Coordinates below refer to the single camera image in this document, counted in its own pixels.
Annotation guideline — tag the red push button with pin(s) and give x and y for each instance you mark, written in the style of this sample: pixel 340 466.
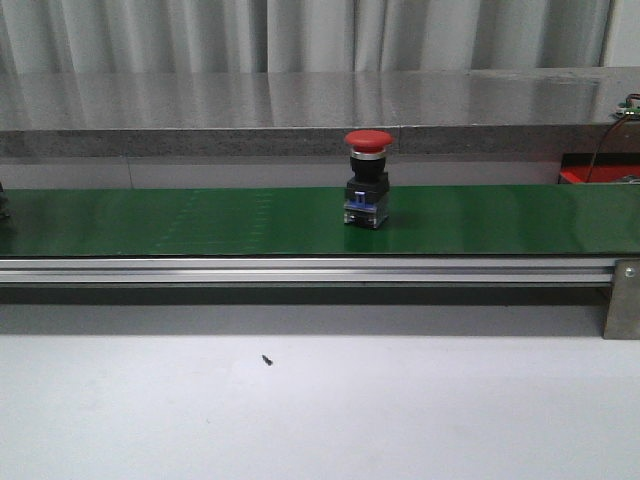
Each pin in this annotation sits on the red push button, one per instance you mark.
pixel 4 212
pixel 367 192

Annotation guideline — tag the grey stone counter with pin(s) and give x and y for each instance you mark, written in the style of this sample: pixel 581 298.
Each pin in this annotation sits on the grey stone counter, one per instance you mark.
pixel 302 114

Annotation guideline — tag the green conveyor belt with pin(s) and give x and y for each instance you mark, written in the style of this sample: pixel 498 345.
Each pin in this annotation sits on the green conveyor belt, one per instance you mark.
pixel 566 220

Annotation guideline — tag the small green circuit board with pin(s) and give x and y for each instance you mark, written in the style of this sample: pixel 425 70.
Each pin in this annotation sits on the small green circuit board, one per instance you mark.
pixel 628 109

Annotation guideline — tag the grey pleated curtain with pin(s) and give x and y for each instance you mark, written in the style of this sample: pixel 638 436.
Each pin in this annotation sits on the grey pleated curtain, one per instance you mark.
pixel 299 36

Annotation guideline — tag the aluminium conveyor side rail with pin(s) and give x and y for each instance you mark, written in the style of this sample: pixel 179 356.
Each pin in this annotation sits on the aluminium conveyor side rail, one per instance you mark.
pixel 580 270

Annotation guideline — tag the metal conveyor support bracket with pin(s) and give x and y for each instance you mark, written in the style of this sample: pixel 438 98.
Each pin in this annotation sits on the metal conveyor support bracket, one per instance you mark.
pixel 622 321

